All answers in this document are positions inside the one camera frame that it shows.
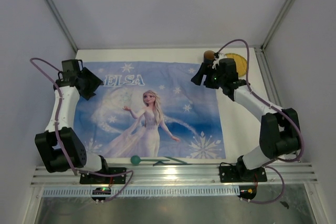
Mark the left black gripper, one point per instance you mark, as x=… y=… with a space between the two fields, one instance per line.
x=95 y=82

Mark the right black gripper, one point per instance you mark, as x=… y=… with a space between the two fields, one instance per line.
x=205 y=69

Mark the yellow woven round plate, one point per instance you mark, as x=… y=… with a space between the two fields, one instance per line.
x=241 y=63

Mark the blue pink Elsa cloth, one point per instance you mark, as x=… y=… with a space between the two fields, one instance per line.
x=150 y=109

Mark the teal plastic spoon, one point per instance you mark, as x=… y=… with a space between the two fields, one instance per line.
x=136 y=160

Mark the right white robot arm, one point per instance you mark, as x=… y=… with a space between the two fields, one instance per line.
x=279 y=128

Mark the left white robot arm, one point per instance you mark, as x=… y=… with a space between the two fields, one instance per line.
x=58 y=145

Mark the brown paper cup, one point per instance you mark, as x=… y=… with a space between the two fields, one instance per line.
x=209 y=58

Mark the teal plastic knife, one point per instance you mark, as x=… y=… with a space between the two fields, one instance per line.
x=176 y=160

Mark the dark teal plastic fork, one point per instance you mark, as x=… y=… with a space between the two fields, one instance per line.
x=161 y=163

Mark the right aluminium side rail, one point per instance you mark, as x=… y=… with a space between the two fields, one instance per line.
x=272 y=92

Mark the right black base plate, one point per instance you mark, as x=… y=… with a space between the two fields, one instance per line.
x=228 y=174

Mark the white slotted cable duct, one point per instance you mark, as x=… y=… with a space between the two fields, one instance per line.
x=142 y=191

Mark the aluminium front rail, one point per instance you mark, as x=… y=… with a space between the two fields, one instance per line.
x=197 y=174

